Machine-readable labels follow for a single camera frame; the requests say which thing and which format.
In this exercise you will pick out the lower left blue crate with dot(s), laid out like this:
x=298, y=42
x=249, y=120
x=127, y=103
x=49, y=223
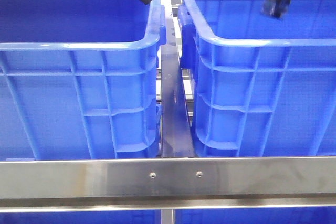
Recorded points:
x=132, y=216

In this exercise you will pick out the right rail screw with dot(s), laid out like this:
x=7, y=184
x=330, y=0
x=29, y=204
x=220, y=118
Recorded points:
x=199, y=174

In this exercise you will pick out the blue plastic crate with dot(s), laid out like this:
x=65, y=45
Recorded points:
x=78, y=79
x=262, y=86

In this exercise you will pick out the right blue plastic crate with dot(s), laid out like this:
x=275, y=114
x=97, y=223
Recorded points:
x=262, y=86

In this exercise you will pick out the lower right blue crate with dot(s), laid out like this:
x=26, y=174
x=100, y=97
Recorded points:
x=257, y=215

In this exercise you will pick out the steel rack front rail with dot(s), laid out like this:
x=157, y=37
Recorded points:
x=125, y=184

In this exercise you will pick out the rail screw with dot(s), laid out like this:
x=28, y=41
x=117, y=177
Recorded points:
x=152, y=174
x=199, y=174

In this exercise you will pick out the left rail screw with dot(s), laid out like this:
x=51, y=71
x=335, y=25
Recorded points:
x=152, y=174

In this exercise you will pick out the steel rack centre divider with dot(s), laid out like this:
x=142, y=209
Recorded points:
x=176, y=135

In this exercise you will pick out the left blue plastic crate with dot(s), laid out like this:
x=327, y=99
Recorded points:
x=78, y=79

